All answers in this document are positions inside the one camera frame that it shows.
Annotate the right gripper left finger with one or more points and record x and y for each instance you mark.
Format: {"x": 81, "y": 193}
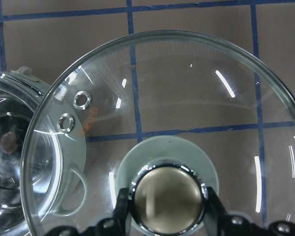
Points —
{"x": 117, "y": 225}

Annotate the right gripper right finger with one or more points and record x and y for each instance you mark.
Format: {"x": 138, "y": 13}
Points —
{"x": 218, "y": 222}

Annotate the glass pot lid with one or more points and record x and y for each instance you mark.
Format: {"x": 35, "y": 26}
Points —
{"x": 167, "y": 114}

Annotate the brown egg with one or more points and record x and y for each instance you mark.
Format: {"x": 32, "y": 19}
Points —
{"x": 8, "y": 143}

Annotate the pale green electric pot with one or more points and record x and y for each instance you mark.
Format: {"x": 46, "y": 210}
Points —
{"x": 56, "y": 160}

